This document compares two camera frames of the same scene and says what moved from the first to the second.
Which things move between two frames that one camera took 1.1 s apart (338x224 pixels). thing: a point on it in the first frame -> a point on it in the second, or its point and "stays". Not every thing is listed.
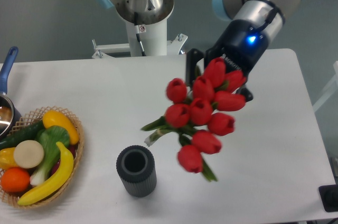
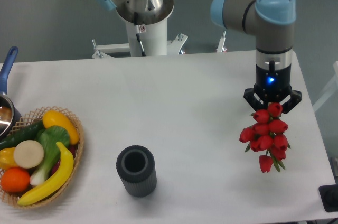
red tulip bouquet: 199,117 -> 267,134
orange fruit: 15,179 stays
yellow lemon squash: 52,118 stays
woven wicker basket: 29,119 stays
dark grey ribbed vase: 135,166 stays
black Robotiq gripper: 241,48 -> 274,86
